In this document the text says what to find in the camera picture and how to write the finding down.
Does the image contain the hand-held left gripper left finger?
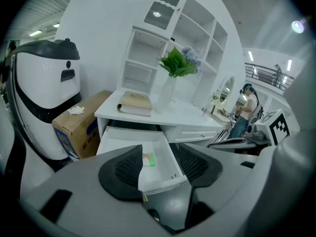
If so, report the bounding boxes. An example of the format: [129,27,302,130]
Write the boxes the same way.
[98,144,144,202]

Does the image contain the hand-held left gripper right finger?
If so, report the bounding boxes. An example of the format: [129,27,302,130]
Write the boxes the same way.
[178,143,223,197]

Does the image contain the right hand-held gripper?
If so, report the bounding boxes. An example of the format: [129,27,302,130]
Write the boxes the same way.
[206,109,291,150]

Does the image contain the small green and beige item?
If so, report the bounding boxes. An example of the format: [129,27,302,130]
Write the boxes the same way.
[142,152,157,167]

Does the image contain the white drawer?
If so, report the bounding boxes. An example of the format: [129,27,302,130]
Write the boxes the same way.
[172,127,221,143]
[95,126,189,195]

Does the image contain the white closed drawer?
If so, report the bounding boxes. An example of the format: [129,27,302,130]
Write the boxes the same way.
[172,127,221,143]

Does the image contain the white oval mirror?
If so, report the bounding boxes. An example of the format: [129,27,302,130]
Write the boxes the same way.
[219,76,236,106]

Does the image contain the white desk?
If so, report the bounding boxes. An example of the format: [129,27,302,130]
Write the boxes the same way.
[94,87,224,148]

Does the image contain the brown cardboard box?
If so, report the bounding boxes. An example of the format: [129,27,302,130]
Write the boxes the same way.
[51,90,113,161]

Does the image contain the metal balcony railing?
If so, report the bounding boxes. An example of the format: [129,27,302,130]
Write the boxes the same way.
[244,62,295,92]

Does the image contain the beige hardcover book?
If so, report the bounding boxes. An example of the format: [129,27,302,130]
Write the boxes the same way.
[117,90,154,118]

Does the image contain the crumpled white tissue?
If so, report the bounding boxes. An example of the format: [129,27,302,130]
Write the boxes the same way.
[68,105,85,116]

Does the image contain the frosted white vase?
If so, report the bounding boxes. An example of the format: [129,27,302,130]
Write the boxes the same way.
[156,76,177,115]

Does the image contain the pale blue hydrangea flowers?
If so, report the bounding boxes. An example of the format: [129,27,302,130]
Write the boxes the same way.
[181,45,204,74]

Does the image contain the green leaf bouquet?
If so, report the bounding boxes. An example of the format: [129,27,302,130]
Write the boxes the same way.
[158,46,198,79]

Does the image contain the white and black robot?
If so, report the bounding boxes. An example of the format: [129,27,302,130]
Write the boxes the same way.
[5,39,82,161]

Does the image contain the white shelf hutch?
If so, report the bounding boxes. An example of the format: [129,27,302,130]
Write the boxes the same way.
[116,0,229,108]

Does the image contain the round spot light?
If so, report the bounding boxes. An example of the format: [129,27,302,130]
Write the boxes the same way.
[291,19,306,34]

